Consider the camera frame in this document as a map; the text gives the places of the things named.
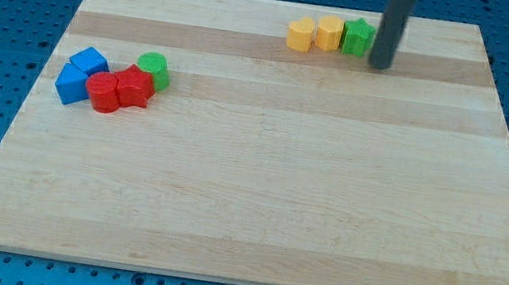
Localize wooden board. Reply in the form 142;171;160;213
0;0;509;285

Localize blue cube block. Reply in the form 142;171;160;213
70;47;109;76

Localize yellow hexagon block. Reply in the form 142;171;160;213
315;15;344;52

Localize green star block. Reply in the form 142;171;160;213
340;18;376;57

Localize blue triangular block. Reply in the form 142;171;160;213
55;63;89;105

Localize yellow heart block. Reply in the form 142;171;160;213
285;17;315;53

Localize green cylinder block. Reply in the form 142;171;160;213
137;51;170;92

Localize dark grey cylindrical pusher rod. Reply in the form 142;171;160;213
368;0;417;70

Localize red cylinder block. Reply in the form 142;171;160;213
85;71;120;113

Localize red star block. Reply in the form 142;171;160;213
114;64;155;108

